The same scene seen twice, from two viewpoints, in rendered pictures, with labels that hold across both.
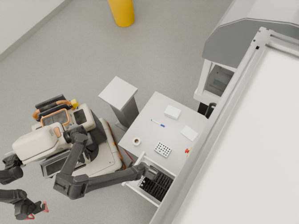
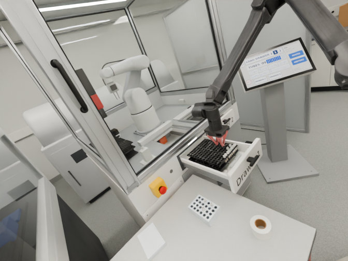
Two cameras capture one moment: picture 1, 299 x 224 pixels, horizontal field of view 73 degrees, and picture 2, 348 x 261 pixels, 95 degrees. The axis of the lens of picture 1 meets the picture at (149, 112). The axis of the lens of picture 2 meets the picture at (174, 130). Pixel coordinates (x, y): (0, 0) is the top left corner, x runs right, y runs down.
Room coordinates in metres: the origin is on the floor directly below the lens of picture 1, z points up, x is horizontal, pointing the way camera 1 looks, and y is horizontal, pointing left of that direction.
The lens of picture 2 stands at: (0.92, 0.08, 1.43)
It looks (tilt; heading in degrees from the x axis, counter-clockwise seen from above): 24 degrees down; 194
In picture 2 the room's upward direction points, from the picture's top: 22 degrees counter-clockwise
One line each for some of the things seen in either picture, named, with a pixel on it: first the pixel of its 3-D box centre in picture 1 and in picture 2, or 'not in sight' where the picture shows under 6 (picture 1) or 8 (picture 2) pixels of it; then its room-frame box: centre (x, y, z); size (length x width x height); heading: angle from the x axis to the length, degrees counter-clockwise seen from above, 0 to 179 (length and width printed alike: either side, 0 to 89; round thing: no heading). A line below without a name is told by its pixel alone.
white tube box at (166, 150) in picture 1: (162, 149); (204, 209); (0.43, -0.05, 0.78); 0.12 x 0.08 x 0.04; 46
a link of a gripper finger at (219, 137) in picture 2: not in sight; (218, 137); (0.24, 0.10, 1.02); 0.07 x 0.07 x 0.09; 48
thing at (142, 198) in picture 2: not in sight; (157, 135); (-0.28, -0.37, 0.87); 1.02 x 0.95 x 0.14; 137
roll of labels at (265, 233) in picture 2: (136, 142); (261, 227); (0.54, 0.16, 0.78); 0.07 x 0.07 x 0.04
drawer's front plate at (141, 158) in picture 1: (134, 169); (246, 163); (0.30, 0.20, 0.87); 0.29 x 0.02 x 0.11; 137
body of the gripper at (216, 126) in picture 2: not in sight; (215, 124); (0.24, 0.10, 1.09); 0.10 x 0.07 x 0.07; 48
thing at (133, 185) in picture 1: (158, 184); (211, 155); (0.15, 0.04, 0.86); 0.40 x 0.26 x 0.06; 47
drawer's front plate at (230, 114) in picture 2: not in sight; (223, 124); (-0.15, 0.18, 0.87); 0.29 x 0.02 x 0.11; 137
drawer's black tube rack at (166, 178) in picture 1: (156, 184); (212, 154); (0.16, 0.05, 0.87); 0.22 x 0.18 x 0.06; 47
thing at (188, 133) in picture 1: (189, 133); (151, 240); (0.52, -0.30, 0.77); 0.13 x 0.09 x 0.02; 39
